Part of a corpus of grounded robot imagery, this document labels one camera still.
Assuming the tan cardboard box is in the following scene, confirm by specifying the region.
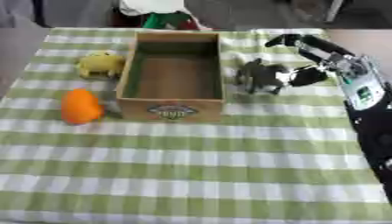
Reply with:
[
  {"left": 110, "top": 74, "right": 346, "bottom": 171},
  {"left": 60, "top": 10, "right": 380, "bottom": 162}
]
[{"left": 115, "top": 31, "right": 227, "bottom": 123}]

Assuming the orange toy fruit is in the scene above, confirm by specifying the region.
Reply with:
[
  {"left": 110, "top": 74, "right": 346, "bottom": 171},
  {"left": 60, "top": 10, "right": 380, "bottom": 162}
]
[{"left": 59, "top": 88, "right": 106, "bottom": 126}]

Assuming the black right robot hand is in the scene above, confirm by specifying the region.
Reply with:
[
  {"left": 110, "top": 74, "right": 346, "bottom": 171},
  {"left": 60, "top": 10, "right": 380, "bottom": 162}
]
[{"left": 263, "top": 33, "right": 357, "bottom": 88}]

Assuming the yellow soft toy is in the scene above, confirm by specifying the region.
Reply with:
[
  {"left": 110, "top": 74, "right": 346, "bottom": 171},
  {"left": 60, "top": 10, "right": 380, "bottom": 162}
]
[{"left": 74, "top": 51, "right": 128, "bottom": 80}]

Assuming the dark grey soft toy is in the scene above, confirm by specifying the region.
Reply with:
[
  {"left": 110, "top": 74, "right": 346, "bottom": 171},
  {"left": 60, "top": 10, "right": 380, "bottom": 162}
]
[{"left": 233, "top": 57, "right": 291, "bottom": 96}]

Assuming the person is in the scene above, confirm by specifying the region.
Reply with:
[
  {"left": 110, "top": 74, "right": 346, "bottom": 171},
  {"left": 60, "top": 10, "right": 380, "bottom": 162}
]
[{"left": 116, "top": 0, "right": 212, "bottom": 32}]

